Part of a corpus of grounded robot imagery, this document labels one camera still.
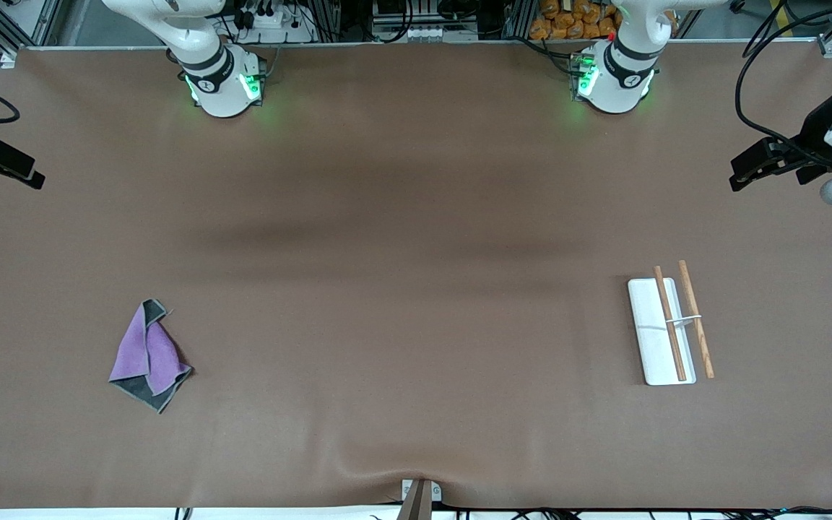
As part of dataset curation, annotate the white terminal block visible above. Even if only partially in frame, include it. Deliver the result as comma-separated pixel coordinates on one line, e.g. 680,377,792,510
402,25,478,43

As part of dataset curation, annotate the white rack base plate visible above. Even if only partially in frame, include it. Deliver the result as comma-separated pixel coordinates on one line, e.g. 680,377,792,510
628,277,697,386

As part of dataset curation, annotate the brown camera mount post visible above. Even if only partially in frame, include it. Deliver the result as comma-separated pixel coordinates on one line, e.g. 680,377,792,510
396,480,435,520

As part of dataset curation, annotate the wooden chopsticks pair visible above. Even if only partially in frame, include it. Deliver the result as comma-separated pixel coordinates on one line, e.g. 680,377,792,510
678,260,715,379

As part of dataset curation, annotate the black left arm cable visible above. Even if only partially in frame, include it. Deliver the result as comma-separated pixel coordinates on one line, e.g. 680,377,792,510
734,0,832,163

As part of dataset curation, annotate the heap of orange lumpy objects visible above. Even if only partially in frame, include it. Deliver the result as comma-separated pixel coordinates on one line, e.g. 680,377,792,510
529,0,623,40

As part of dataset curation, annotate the small metal mounting bracket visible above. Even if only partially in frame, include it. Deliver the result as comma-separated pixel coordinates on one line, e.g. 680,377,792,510
402,479,443,503

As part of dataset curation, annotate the aluminium frame post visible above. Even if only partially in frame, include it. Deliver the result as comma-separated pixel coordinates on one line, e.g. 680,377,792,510
315,0,345,40
503,0,536,40

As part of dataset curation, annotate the white power strip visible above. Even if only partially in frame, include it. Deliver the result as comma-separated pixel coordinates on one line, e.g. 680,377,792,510
232,0,316,44

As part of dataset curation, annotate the thin metal rack bracket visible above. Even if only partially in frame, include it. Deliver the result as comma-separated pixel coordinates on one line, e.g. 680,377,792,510
636,313,703,332

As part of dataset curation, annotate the purple towel with grey backing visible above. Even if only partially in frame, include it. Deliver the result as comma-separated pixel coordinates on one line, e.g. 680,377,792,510
108,299,194,414

